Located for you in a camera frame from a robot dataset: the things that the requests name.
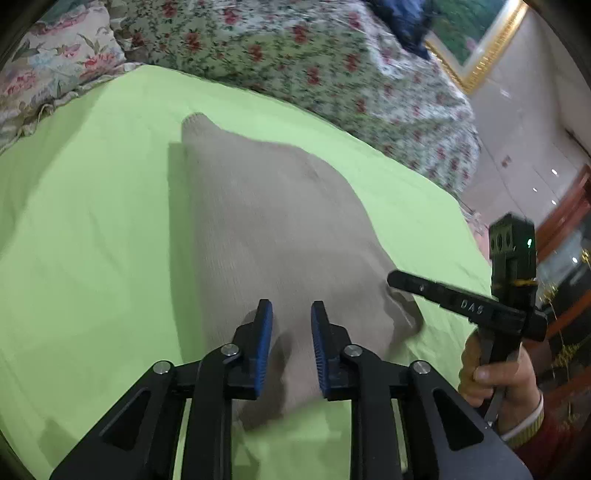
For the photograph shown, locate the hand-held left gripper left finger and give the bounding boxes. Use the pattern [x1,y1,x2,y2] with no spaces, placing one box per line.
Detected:
[48,299,274,480]

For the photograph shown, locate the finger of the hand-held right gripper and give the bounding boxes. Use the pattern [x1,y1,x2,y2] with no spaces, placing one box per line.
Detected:
[387,270,455,309]

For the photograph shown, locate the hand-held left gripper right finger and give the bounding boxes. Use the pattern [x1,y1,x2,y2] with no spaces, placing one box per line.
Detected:
[310,300,532,480]

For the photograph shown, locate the beige knit sweater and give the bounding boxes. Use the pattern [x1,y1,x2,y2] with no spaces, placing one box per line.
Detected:
[180,112,424,432]

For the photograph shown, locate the person's right forearm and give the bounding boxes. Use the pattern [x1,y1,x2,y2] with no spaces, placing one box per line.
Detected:
[485,388,591,480]

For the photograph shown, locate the person's right hand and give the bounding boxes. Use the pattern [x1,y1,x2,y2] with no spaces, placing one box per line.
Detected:
[460,336,543,409]

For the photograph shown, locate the brown wooden cabinet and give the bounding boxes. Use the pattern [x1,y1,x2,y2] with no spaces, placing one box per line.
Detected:
[536,164,591,416]

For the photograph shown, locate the green bed sheet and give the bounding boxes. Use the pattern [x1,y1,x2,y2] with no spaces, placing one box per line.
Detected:
[0,65,495,480]

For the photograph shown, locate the gold framed painting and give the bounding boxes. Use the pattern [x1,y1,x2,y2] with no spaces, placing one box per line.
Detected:
[425,0,529,95]

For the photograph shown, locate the red-flowered green quilt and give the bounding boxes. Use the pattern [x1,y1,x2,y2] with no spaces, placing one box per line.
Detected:
[108,0,481,199]

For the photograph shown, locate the dark blue cloth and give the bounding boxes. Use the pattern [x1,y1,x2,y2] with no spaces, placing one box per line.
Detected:
[367,0,437,58]

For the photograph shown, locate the ruffled floral pillow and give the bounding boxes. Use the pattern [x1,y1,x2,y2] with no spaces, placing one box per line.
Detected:
[0,0,141,153]

